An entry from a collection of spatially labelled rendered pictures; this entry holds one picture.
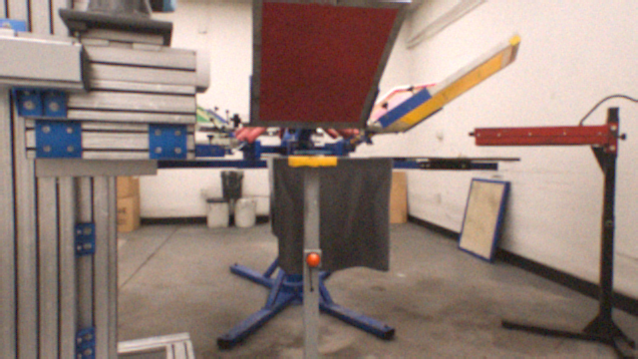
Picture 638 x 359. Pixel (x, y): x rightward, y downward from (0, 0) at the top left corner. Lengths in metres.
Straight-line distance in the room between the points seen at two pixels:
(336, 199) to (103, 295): 0.80
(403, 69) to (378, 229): 5.17
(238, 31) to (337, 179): 4.97
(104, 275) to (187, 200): 4.92
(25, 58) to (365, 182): 1.09
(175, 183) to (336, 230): 4.80
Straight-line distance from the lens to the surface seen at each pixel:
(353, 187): 1.63
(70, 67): 1.04
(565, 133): 2.49
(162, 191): 6.34
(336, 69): 2.00
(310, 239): 1.33
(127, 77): 1.15
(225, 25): 6.46
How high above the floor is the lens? 0.96
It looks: 3 degrees down
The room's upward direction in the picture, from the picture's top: straight up
